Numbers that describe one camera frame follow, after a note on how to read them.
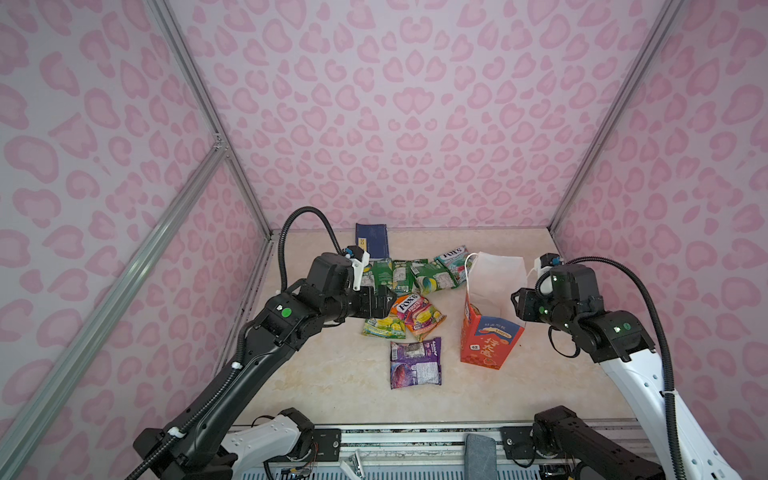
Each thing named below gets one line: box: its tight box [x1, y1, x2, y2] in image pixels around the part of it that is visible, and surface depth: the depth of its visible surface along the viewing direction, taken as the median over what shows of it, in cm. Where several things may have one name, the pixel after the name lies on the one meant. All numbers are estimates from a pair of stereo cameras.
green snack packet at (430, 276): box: [410, 259, 458, 296], surface depth 102 cm
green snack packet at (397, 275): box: [372, 260, 414, 296], surface depth 105 cm
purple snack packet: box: [390, 337, 442, 390], surface depth 85 cm
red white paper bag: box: [460, 252, 527, 370], surface depth 82 cm
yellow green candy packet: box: [362, 315, 406, 339], surface depth 93 cm
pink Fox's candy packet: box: [390, 294, 447, 341], surface depth 95 cm
